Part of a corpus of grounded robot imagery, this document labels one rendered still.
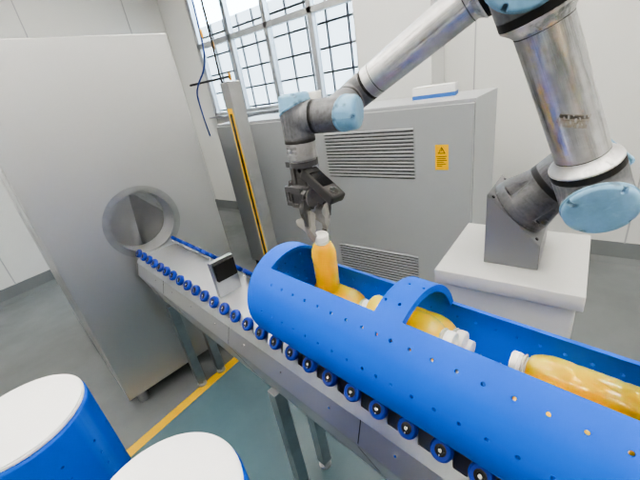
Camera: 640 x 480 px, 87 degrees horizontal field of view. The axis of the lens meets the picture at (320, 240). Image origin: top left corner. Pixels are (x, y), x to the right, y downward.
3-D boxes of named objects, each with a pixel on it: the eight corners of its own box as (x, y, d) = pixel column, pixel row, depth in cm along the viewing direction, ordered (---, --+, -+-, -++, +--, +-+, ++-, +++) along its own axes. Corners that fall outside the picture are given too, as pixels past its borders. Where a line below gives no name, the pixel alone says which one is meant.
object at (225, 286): (238, 284, 144) (229, 251, 137) (244, 287, 141) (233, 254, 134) (217, 296, 138) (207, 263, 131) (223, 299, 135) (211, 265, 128)
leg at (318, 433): (325, 455, 166) (303, 358, 140) (333, 463, 162) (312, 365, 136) (316, 464, 163) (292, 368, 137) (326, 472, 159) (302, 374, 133)
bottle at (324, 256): (318, 297, 100) (310, 248, 88) (316, 281, 105) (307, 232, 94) (342, 293, 100) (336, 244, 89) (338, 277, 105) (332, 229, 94)
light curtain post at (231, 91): (303, 378, 212) (231, 81, 142) (310, 383, 208) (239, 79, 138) (295, 384, 209) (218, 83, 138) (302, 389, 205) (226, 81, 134)
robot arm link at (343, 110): (366, 83, 76) (322, 90, 81) (350, 98, 68) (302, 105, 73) (370, 117, 81) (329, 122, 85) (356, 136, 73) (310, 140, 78)
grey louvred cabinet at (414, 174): (286, 246, 395) (257, 115, 335) (486, 285, 268) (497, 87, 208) (251, 268, 358) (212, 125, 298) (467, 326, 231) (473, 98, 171)
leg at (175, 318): (204, 378, 225) (172, 300, 199) (209, 383, 221) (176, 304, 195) (196, 384, 221) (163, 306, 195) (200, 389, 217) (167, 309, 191)
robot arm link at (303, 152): (322, 138, 82) (297, 146, 77) (325, 157, 84) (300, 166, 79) (301, 138, 87) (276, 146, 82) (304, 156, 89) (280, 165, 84)
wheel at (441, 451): (435, 430, 68) (431, 432, 67) (458, 444, 65) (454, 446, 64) (430, 452, 68) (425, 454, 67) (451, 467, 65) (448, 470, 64)
